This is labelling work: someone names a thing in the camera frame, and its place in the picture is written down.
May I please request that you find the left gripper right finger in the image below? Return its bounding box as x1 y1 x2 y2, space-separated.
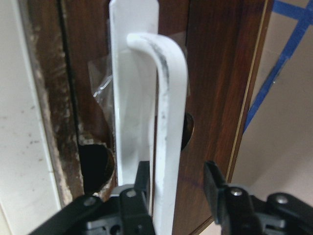
204 161 313 235

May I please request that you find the white drawer handle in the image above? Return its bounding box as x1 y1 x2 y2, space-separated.
109 0 188 235

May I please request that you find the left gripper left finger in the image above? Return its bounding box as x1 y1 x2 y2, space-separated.
31 161 155 235

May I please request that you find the dark brown wooden drawer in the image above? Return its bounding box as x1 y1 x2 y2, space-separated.
19 0 273 235

